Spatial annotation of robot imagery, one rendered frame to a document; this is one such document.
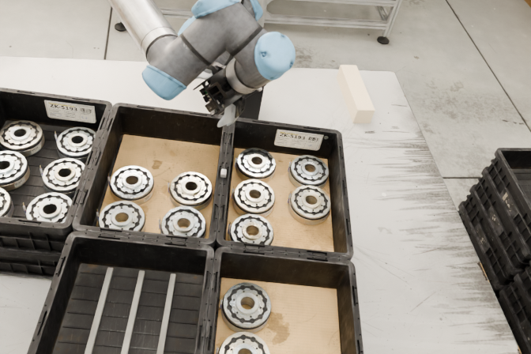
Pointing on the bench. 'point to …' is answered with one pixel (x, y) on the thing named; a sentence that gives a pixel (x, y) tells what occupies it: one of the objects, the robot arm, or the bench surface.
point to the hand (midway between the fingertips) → (211, 96)
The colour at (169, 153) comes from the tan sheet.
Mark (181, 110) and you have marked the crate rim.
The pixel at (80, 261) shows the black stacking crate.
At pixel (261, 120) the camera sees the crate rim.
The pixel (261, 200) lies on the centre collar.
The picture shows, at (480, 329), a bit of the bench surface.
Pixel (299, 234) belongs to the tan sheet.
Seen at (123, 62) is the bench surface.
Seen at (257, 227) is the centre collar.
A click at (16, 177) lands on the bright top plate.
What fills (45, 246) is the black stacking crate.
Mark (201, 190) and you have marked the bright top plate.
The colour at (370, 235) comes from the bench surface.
